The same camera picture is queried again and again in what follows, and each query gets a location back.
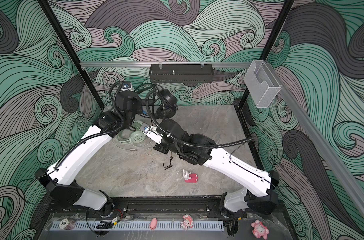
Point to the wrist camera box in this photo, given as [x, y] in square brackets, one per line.
[151, 132]
[126, 86]

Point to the clear plastic wall bin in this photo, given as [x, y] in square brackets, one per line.
[262, 83]

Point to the white slotted cable duct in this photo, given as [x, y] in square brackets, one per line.
[145, 226]

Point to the black perforated wall tray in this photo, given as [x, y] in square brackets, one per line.
[181, 74]

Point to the pink toy on table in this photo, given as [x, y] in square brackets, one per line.
[189, 177]

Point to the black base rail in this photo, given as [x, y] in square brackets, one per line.
[164, 204]

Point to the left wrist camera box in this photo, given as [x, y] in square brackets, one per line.
[126, 86]

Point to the aluminium wall rail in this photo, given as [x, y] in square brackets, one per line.
[127, 64]

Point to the pink white doll toy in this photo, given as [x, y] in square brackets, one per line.
[187, 222]

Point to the pink pig plush toy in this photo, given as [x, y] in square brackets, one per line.
[260, 231]

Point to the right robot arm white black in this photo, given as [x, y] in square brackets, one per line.
[259, 187]

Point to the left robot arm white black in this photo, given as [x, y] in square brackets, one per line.
[60, 178]

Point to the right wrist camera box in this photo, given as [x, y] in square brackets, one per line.
[151, 132]

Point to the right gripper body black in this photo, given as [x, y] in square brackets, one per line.
[167, 145]

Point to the black blue headphones with cable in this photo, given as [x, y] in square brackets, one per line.
[160, 104]

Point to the mint green headphones with cable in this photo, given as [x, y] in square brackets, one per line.
[131, 139]

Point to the small pink figure toy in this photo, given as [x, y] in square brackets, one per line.
[153, 224]

